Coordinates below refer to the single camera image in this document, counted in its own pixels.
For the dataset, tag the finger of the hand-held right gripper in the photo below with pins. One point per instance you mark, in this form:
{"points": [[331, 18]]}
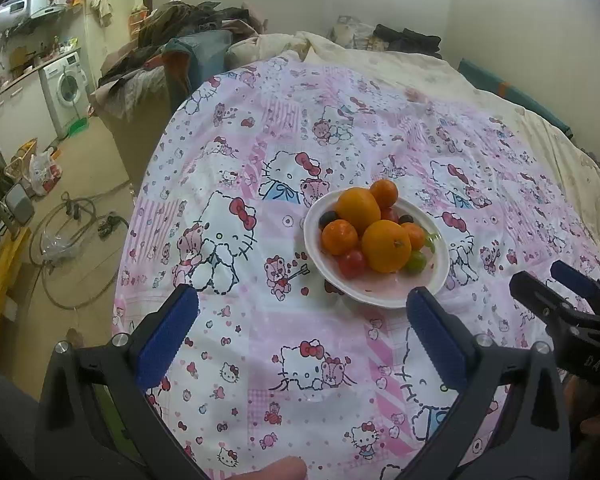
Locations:
{"points": [[577, 280], [540, 297]]}

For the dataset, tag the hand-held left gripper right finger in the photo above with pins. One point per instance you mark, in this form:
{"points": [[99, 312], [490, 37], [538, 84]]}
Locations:
{"points": [[437, 340]]}

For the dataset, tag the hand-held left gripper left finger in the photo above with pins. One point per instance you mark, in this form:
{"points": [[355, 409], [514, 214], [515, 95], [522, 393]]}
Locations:
{"points": [[167, 340]]}

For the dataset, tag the white plate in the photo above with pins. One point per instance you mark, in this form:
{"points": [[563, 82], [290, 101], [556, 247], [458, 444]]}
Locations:
{"points": [[380, 290]]}

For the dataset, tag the green grape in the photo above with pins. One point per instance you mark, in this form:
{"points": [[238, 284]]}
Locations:
{"points": [[416, 261], [430, 243]]}

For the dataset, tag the large round orange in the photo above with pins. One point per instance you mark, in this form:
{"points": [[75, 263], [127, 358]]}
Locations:
{"points": [[385, 247]]}

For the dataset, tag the small mandarin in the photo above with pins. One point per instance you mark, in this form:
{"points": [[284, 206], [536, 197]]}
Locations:
{"points": [[416, 235]]}

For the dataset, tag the large red cherry tomato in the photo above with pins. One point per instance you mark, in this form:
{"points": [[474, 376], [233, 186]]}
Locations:
{"points": [[351, 263]]}

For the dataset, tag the dark grape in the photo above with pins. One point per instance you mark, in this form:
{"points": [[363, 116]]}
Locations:
{"points": [[327, 219], [405, 219]]}

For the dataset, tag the medium mandarin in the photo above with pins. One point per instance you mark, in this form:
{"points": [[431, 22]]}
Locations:
{"points": [[339, 237]]}

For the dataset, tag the round mandarin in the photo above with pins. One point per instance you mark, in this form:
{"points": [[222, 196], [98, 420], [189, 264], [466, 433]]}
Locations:
{"points": [[384, 192]]}

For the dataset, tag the person's right hand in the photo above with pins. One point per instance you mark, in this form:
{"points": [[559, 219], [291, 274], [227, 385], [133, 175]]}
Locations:
{"points": [[592, 425]]}

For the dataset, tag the person's left hand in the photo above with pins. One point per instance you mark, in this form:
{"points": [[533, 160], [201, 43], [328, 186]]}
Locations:
{"points": [[275, 470]]}

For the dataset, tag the small red cherry tomato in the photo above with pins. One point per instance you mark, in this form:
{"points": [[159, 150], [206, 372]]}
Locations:
{"points": [[391, 216]]}

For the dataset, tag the clear plastic bag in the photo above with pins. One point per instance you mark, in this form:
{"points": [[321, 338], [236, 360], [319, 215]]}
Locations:
{"points": [[56, 247]]}

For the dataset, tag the large elongated orange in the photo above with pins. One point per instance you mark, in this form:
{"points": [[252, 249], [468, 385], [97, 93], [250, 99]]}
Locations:
{"points": [[357, 207]]}

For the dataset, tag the yellow wooden chair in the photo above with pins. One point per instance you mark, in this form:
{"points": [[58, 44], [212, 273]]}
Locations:
{"points": [[7, 270]]}

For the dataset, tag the teal mattress edge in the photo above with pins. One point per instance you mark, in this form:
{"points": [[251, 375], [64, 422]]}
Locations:
{"points": [[520, 97]]}

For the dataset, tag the grey box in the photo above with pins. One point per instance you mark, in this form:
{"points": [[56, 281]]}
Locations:
{"points": [[20, 205]]}

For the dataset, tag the red and white plastic bag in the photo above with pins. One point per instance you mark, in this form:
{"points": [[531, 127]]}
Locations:
{"points": [[42, 172]]}

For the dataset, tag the pink cartoon printed blanket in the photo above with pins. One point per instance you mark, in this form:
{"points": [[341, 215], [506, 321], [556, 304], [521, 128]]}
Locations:
{"points": [[280, 160]]}

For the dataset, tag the cream duvet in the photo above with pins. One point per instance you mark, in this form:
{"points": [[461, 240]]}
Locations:
{"points": [[480, 85]]}

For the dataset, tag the green basin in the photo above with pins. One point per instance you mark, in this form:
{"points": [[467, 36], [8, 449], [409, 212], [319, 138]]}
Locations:
{"points": [[78, 128]]}

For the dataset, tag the woven basket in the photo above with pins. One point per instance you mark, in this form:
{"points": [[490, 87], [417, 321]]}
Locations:
{"points": [[22, 152]]}

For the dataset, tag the white washing machine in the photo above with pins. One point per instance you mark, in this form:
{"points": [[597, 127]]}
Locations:
{"points": [[62, 90]]}

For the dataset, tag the kitchen counter cabinet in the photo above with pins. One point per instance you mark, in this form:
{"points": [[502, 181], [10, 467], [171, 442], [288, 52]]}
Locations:
{"points": [[20, 110]]}

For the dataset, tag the dark clothes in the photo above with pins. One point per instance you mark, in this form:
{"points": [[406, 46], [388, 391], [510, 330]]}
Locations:
{"points": [[405, 38]]}

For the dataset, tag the pile of clothes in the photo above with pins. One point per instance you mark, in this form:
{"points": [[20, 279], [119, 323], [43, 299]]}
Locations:
{"points": [[180, 35]]}

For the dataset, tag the floral pillow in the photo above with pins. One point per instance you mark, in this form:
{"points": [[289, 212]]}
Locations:
{"points": [[350, 30]]}

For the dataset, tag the hanging beige cloth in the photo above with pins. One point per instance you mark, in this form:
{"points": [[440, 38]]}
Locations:
{"points": [[101, 8]]}

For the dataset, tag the range hood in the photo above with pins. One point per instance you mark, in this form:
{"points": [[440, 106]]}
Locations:
{"points": [[35, 0]]}

